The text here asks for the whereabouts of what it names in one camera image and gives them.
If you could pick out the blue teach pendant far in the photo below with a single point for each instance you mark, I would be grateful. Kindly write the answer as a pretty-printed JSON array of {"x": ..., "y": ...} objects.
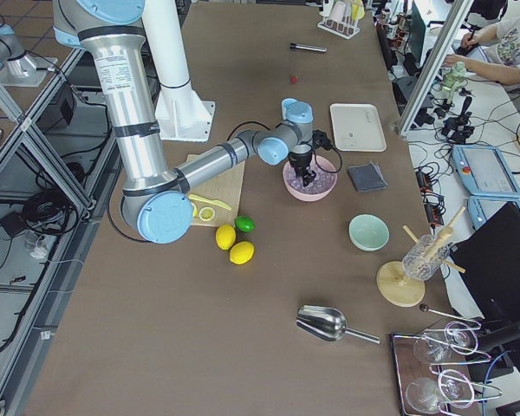
[{"x": 484, "y": 171}]

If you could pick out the lemon half slice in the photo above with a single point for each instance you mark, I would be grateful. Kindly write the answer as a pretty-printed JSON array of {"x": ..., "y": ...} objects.
[{"x": 206, "y": 214}]

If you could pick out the person in white shirt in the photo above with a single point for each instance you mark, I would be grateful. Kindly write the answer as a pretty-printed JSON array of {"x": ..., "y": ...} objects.
[{"x": 503, "y": 54}]

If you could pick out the white cup rack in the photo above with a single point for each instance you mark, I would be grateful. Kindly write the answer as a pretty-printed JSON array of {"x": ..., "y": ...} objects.
[{"x": 341, "y": 17}]

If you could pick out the wooden cup stand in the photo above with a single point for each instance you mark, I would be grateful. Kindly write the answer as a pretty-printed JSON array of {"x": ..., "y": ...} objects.
[{"x": 404, "y": 291}]

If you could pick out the wine glass lower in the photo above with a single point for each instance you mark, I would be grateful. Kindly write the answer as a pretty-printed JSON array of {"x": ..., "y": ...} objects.
[{"x": 451, "y": 390}]

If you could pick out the grey folded cloth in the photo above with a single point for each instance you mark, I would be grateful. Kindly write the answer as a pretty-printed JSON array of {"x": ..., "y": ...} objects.
[{"x": 367, "y": 177}]

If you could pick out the blue teach pendant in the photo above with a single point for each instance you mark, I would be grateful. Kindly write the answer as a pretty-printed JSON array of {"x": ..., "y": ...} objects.
[
  {"x": 482, "y": 208},
  {"x": 484, "y": 171}
]

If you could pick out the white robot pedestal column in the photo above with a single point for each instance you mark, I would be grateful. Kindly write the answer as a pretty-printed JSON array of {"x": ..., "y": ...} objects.
[{"x": 181, "y": 114}]

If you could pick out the yellow lemon near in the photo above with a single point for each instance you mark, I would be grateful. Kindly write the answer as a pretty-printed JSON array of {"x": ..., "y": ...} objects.
[{"x": 241, "y": 252}]

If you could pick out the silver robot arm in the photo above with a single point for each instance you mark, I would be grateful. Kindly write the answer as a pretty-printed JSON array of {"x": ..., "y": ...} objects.
[
  {"x": 13, "y": 55},
  {"x": 140, "y": 61}
]

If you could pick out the wire wine glass rack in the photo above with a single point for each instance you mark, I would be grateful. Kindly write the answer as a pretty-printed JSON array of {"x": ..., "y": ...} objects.
[{"x": 408, "y": 368}]

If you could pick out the light blue plastic cup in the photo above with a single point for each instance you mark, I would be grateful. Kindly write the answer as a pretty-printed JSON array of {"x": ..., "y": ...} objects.
[{"x": 285, "y": 103}]

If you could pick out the green lime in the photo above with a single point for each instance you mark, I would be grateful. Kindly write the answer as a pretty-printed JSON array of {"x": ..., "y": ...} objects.
[{"x": 244, "y": 224}]

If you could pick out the pile of ice cubes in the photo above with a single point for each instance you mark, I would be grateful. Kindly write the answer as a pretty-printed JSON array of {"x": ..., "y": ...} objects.
[{"x": 321, "y": 183}]

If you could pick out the steel ice scoop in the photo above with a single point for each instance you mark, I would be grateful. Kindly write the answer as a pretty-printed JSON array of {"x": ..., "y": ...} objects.
[{"x": 328, "y": 324}]

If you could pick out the green ceramic bowl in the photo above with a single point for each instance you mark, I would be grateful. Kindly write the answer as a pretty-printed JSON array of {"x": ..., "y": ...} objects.
[{"x": 368, "y": 232}]

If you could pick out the wine glass upper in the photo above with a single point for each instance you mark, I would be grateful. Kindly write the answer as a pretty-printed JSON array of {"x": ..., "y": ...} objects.
[{"x": 441, "y": 345}]

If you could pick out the pink bowl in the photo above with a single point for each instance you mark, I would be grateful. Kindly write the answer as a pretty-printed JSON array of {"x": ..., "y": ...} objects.
[{"x": 324, "y": 165}]

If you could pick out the yellow lemon far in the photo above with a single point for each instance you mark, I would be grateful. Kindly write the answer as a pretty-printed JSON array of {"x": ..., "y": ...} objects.
[{"x": 225, "y": 236}]

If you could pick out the clear textured glass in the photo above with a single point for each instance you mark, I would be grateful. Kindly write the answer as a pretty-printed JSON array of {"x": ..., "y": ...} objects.
[{"x": 419, "y": 263}]

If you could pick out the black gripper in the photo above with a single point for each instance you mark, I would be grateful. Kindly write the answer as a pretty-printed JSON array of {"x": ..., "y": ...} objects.
[{"x": 301, "y": 162}]

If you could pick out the yellow lemon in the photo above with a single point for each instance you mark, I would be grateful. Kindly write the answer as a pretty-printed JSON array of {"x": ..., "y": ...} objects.
[
  {"x": 225, "y": 236},
  {"x": 241, "y": 252}
]

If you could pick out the aluminium frame post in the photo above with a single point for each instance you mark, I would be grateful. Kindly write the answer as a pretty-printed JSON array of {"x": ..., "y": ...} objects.
[{"x": 455, "y": 18}]

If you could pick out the blue teach pendant near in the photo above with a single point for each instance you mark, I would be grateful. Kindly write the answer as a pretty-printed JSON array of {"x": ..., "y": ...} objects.
[{"x": 482, "y": 208}]

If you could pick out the wooden cutting board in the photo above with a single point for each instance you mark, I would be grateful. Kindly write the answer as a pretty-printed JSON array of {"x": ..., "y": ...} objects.
[{"x": 225, "y": 187}]

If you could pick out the cream rabbit tray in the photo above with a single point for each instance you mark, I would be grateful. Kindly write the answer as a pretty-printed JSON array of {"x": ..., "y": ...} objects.
[{"x": 357, "y": 128}]

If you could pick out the yellow plastic knife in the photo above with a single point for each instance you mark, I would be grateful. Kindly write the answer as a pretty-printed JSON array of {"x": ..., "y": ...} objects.
[{"x": 215, "y": 202}]

